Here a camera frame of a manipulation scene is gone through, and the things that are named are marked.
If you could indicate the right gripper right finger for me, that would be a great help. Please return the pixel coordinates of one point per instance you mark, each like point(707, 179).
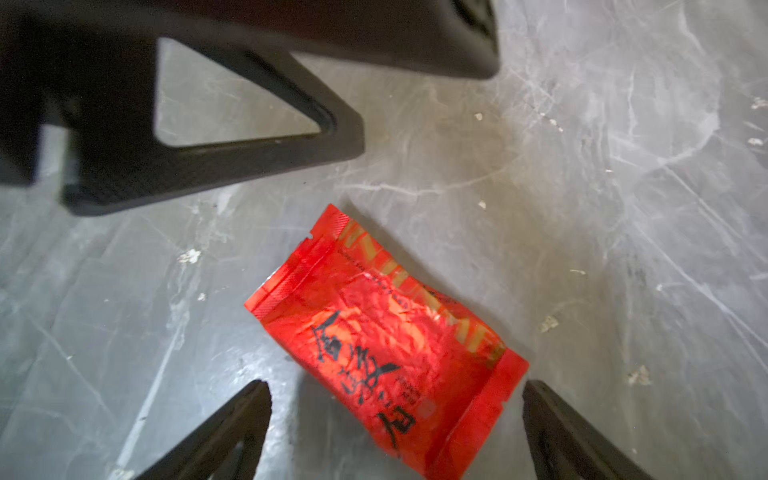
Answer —
point(564, 445)

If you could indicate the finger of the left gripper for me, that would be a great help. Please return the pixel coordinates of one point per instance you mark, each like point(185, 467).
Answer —
point(105, 87)
point(446, 38)

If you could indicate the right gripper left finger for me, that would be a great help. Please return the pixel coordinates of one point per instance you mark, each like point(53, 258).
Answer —
point(227, 445)

